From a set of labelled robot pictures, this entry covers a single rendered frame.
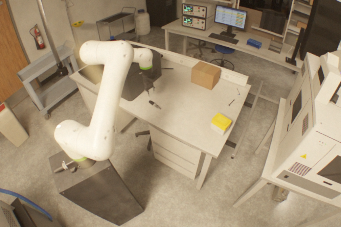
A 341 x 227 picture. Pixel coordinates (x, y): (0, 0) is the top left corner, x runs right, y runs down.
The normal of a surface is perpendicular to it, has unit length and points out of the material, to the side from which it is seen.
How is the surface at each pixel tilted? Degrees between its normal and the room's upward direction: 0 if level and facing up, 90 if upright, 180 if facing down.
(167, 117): 0
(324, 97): 90
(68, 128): 2
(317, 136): 90
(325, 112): 0
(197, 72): 90
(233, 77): 90
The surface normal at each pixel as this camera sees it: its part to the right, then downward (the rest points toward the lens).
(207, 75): -0.58, 0.56
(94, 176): 0.61, 0.53
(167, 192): -0.02, -0.73
